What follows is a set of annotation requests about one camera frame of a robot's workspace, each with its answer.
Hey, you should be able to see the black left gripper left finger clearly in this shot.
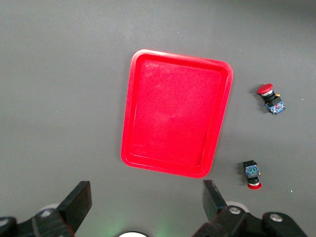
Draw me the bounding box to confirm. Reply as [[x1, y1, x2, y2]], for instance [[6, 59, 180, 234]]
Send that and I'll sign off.
[[31, 181, 92, 237]]

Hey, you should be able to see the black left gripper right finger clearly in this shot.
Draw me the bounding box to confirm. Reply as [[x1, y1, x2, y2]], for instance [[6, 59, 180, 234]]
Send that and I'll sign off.
[[195, 179, 260, 237]]

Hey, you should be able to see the red mushroom push button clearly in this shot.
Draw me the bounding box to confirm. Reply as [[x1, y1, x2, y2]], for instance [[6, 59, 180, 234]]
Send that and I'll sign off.
[[256, 83, 286, 116], [242, 160, 263, 191]]

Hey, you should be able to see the red plastic tray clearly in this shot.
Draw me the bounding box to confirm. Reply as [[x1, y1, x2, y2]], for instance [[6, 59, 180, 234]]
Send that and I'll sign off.
[[120, 48, 234, 179]]

